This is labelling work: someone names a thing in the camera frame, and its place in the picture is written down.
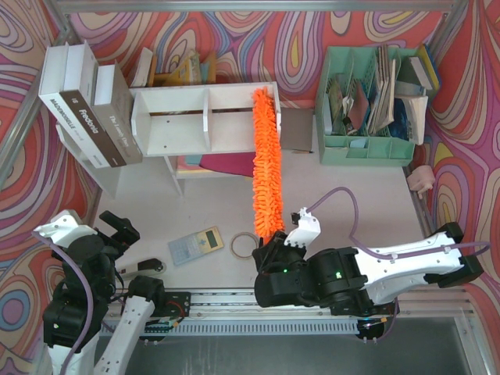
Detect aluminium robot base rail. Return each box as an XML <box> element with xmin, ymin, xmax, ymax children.
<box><xmin>109</xmin><ymin>287</ymin><xmax>476</xmax><ymax>337</ymax></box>

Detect grey Lonely One book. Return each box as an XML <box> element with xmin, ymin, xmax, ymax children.
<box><xmin>92</xmin><ymin>63</ymin><xmax>142</xmax><ymax>165</ymax></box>

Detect coloured paper sheet stack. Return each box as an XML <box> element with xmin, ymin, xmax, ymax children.
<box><xmin>176</xmin><ymin>152</ymin><xmax>255</xmax><ymax>179</ymax></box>

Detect white Mademoiselle book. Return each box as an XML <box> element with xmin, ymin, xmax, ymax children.
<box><xmin>38</xmin><ymin>44</ymin><xmax>109</xmax><ymax>168</ymax></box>

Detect white wooden bookshelf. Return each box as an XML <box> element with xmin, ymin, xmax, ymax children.
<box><xmin>130</xmin><ymin>82</ymin><xmax>281</xmax><ymax>195</ymax></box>

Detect leaning books behind shelf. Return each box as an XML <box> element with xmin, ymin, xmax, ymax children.
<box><xmin>127</xmin><ymin>48</ymin><xmax>216</xmax><ymax>88</ymax></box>

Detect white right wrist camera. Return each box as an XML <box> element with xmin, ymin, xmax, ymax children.
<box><xmin>284</xmin><ymin>207</ymin><xmax>321</xmax><ymax>248</ymax></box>

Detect mint green desk organizer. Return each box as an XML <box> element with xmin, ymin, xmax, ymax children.
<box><xmin>315</xmin><ymin>48</ymin><xmax>415</xmax><ymax>166</ymax></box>

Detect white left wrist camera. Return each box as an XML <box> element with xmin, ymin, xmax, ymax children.
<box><xmin>34</xmin><ymin>209</ymin><xmax>98</xmax><ymax>248</ymax></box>

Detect orange chenille duster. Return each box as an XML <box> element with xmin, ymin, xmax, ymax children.
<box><xmin>252</xmin><ymin>87</ymin><xmax>285</xmax><ymax>243</ymax></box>

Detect white masking tape roll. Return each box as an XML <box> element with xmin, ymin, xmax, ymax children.
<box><xmin>230</xmin><ymin>232</ymin><xmax>259</xmax><ymax>260</ymax></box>

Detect magazines in green organizer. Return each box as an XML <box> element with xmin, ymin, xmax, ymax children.
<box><xmin>316</xmin><ymin>45</ymin><xmax>401</xmax><ymax>138</ymax></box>

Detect blue white books at organizer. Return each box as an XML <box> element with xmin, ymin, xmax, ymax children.
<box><xmin>389</xmin><ymin>44</ymin><xmax>441</xmax><ymax>145</ymax></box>

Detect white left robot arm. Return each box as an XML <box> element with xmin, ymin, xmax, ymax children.
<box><xmin>33</xmin><ymin>209</ymin><xmax>166</xmax><ymax>374</ymax></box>

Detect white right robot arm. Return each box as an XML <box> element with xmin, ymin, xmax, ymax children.
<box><xmin>252</xmin><ymin>223</ymin><xmax>484</xmax><ymax>317</ymax></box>

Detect grey brown notebook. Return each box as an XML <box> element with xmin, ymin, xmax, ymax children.
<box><xmin>280</xmin><ymin>108</ymin><xmax>313</xmax><ymax>152</ymax></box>

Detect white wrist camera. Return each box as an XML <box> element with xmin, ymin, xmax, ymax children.
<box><xmin>34</xmin><ymin>209</ymin><xmax>98</xmax><ymax>248</ymax></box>
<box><xmin>284</xmin><ymin>207</ymin><xmax>321</xmax><ymax>248</ymax></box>

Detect brown Fredonia book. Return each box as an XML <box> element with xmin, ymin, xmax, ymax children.
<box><xmin>61</xmin><ymin>42</ymin><xmax>126</xmax><ymax>168</ymax></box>

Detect blue beige scientific calculator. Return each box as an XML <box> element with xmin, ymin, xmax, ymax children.
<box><xmin>168</xmin><ymin>227</ymin><xmax>224</xmax><ymax>266</ymax></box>

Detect pink piggy figurine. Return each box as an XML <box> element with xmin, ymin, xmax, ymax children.
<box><xmin>406</xmin><ymin>165</ymin><xmax>435</xmax><ymax>199</ymax></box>

